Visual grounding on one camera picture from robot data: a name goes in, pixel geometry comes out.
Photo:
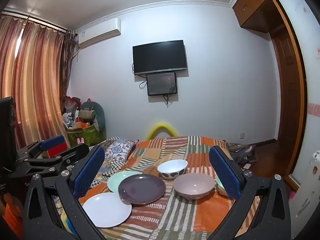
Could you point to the pink rabbit toy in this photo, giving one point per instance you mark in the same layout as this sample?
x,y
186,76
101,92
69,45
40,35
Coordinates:
x,y
80,140

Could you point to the white plate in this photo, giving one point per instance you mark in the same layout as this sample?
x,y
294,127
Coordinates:
x,y
105,210

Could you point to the black wall television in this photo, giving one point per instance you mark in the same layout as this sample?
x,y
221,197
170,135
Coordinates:
x,y
160,56

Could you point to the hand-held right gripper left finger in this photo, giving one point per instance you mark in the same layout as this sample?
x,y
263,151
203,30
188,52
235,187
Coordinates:
x,y
88,170

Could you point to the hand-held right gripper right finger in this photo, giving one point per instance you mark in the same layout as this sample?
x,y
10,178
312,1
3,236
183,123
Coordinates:
x,y
225,172

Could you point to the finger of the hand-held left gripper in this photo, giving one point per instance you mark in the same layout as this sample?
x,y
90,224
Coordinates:
x,y
53,142
72,153

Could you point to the brown patterned curtain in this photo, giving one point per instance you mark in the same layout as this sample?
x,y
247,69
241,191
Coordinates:
x,y
68,55

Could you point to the white air conditioner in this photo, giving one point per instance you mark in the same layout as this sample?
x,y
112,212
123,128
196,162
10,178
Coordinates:
x,y
98,33

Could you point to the wooden overhead cabinet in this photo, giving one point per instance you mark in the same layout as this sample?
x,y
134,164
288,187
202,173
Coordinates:
x,y
255,5

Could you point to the orange clothing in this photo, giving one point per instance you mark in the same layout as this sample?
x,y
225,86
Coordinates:
x,y
12,212

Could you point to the white bowl with dark spots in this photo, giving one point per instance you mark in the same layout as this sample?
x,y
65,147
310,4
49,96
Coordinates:
x,y
172,166

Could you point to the mint green bowl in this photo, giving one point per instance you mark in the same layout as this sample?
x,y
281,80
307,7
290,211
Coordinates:
x,y
219,188

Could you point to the dark backpack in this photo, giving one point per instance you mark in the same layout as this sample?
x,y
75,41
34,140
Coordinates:
x,y
241,152

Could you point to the pink bowl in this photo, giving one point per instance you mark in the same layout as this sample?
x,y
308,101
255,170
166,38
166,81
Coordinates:
x,y
193,185

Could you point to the orange striped curtain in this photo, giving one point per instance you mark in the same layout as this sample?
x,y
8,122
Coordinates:
x,y
32,80

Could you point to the yellow foam noodle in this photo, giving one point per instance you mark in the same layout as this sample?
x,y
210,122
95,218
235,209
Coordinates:
x,y
162,127

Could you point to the white appliance with stickers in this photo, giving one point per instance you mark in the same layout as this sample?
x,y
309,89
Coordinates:
x,y
306,187

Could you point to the wooden door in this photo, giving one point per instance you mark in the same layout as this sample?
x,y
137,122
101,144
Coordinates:
x,y
277,85

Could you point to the dark purple plate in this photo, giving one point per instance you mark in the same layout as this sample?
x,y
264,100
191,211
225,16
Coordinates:
x,y
142,188

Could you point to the green storage box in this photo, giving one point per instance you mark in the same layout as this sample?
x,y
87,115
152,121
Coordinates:
x,y
87,135

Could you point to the mint green plate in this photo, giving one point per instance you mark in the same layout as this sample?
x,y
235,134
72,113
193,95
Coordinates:
x,y
115,181

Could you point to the small black wall monitor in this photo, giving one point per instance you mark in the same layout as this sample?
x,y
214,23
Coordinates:
x,y
162,83

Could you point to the white sliding wardrobe door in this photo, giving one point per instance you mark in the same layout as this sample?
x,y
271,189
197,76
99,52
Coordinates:
x,y
300,55

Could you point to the white wall socket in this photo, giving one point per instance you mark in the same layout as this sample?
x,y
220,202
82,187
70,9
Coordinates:
x,y
241,135

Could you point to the orange patchwork blanket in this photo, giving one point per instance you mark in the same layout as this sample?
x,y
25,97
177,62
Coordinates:
x,y
162,220

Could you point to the pile of toys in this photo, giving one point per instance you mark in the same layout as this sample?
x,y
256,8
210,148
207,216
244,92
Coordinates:
x,y
71,112

